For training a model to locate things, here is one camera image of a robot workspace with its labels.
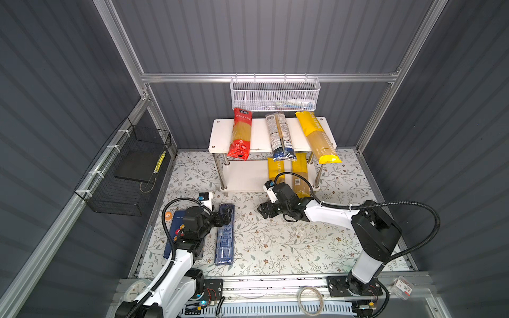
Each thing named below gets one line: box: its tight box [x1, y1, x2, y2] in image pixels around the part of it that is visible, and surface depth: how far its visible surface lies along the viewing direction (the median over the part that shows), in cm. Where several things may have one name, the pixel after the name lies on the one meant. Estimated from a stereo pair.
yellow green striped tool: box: [153, 150, 167, 175], surface depth 80 cm
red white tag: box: [391, 275, 415, 301], surface depth 74 cm
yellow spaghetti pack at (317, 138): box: [295, 110, 342, 165], surface depth 76 cm
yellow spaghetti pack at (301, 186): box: [291, 151, 311, 199], surface depth 101 cm
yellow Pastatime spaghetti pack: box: [267, 157, 286, 184], surface depth 104 cm
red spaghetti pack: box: [227, 107, 254, 161], surface depth 77 cm
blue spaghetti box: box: [215, 204, 235, 266], surface depth 84 cm
